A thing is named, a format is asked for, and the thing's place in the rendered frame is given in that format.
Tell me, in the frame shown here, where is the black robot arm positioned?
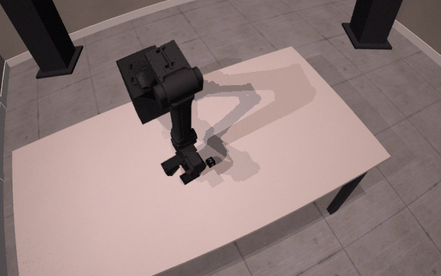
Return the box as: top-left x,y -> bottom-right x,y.
128,40 -> 206,176

